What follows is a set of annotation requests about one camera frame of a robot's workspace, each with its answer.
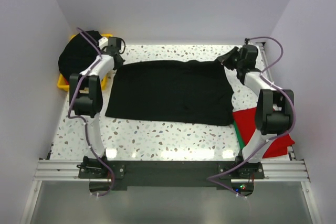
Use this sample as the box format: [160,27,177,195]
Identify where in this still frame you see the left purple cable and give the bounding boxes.
[67,26,117,196]

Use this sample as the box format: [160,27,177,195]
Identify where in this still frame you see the folded red t shirt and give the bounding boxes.
[233,108,295,158]

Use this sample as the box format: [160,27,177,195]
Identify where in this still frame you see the black shirts pile in bin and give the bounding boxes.
[57,29,106,78]

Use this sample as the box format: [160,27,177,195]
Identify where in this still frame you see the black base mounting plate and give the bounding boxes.
[77,157,265,195]

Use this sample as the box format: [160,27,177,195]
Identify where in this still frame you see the yellow plastic bin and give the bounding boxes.
[57,33,114,92]

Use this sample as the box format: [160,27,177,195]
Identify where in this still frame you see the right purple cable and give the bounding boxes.
[206,36,297,191]

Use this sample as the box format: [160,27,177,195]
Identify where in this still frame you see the black t shirt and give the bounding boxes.
[105,60,234,126]

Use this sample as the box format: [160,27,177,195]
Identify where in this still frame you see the folded green t shirt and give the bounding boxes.
[233,121,245,150]

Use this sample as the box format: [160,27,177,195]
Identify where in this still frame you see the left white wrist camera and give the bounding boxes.
[98,37,108,49]

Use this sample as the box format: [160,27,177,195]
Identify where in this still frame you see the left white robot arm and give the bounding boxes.
[68,37,126,159]

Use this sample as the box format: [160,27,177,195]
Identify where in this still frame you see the aluminium extrusion rail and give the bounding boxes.
[33,160,310,182]

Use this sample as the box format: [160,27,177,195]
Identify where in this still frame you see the purple cable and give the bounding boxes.
[67,26,117,196]
[206,36,297,191]

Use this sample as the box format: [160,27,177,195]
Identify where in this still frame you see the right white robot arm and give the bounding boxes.
[217,45,296,164]

